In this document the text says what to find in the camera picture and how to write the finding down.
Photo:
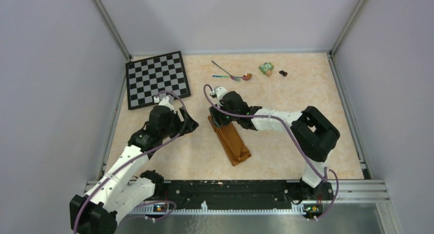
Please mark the iridescent metal spoon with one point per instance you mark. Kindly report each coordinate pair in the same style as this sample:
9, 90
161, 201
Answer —
244, 77

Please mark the brown cloth napkin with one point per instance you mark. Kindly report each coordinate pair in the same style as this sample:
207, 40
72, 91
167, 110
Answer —
233, 145

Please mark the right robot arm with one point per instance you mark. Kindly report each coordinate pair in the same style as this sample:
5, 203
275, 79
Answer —
312, 133

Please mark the small black object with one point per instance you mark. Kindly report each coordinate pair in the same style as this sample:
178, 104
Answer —
283, 73

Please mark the green numbered wooden block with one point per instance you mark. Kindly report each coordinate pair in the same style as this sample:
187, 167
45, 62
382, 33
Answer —
266, 69

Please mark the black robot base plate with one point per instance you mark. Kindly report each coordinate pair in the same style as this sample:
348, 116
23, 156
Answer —
240, 194

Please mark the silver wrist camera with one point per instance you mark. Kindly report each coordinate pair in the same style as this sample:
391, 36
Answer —
166, 101
218, 92

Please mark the aluminium frame rail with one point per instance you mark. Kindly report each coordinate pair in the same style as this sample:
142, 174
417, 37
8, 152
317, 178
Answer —
345, 191

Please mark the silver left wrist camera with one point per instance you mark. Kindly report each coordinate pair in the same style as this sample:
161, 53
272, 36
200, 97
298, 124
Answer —
166, 101

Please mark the black white checkerboard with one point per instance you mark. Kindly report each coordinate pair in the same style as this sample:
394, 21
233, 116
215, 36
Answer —
147, 77

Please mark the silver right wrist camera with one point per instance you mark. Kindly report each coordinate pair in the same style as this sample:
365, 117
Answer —
218, 92

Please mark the iridescent metal fork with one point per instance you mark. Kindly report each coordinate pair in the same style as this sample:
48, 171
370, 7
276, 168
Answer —
223, 69

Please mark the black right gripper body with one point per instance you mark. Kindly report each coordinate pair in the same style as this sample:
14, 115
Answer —
221, 118

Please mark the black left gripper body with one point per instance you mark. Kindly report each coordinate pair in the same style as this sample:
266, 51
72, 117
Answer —
176, 127

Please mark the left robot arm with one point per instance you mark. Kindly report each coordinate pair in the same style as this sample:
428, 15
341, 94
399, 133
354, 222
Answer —
104, 206

